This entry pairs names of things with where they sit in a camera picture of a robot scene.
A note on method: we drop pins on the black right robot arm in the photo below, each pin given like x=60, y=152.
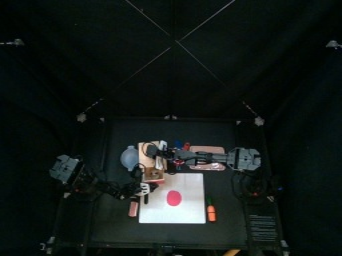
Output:
x=222, y=157

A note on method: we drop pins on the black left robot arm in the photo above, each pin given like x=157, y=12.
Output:
x=71, y=171

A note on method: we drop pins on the red flat dough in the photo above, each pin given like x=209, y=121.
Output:
x=174, y=198

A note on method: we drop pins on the blue toy tool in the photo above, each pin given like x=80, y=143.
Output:
x=178, y=144

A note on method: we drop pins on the red toy tool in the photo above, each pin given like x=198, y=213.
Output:
x=186, y=146

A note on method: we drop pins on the white cutting mat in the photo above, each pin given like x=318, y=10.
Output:
x=178, y=210

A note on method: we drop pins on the pink tray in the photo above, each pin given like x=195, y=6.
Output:
x=209, y=149

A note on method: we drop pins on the orange toy carrot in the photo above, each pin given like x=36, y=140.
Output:
x=211, y=212

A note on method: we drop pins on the white text label sticker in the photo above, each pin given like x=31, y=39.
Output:
x=262, y=227

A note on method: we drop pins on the grey frame clamp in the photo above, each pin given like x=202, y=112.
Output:
x=15, y=42
x=82, y=116
x=333, y=44
x=258, y=120

